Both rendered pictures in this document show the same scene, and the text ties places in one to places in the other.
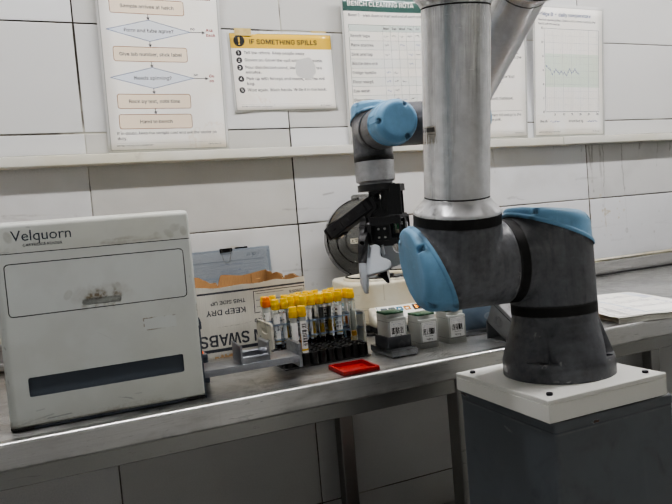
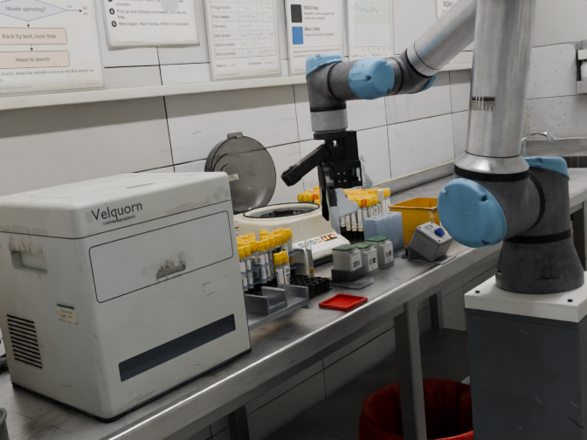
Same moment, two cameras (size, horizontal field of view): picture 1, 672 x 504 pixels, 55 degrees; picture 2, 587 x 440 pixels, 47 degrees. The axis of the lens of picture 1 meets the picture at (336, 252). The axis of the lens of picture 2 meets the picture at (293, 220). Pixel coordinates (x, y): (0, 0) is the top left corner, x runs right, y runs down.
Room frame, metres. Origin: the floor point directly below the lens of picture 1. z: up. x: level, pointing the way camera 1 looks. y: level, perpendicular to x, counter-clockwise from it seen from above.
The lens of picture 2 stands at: (0.02, 0.60, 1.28)
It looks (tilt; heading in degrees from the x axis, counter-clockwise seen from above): 10 degrees down; 334
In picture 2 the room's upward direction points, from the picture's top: 6 degrees counter-clockwise
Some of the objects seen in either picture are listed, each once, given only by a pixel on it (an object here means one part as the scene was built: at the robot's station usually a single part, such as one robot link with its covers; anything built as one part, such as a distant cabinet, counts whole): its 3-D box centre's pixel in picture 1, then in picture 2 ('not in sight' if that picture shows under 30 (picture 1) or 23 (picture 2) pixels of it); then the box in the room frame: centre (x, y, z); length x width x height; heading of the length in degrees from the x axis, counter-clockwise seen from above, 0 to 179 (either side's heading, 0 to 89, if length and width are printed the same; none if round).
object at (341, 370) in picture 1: (353, 367); (342, 302); (1.12, -0.01, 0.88); 0.07 x 0.07 x 0.01; 23
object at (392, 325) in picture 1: (391, 329); (347, 263); (1.23, -0.09, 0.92); 0.05 x 0.04 x 0.06; 23
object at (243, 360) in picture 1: (238, 357); (257, 309); (1.08, 0.18, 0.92); 0.21 x 0.07 x 0.05; 113
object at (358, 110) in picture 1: (372, 131); (327, 82); (1.23, -0.09, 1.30); 0.09 x 0.08 x 0.11; 12
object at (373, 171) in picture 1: (375, 173); (328, 121); (1.23, -0.09, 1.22); 0.08 x 0.08 x 0.05
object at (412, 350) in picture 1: (393, 343); (348, 275); (1.23, -0.09, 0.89); 0.09 x 0.05 x 0.04; 23
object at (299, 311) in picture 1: (317, 330); (286, 272); (1.23, 0.05, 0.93); 0.17 x 0.09 x 0.11; 114
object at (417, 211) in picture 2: not in sight; (425, 221); (1.42, -0.45, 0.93); 0.13 x 0.13 x 0.10; 19
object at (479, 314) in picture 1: (473, 308); (383, 236); (1.37, -0.28, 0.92); 0.10 x 0.07 x 0.10; 108
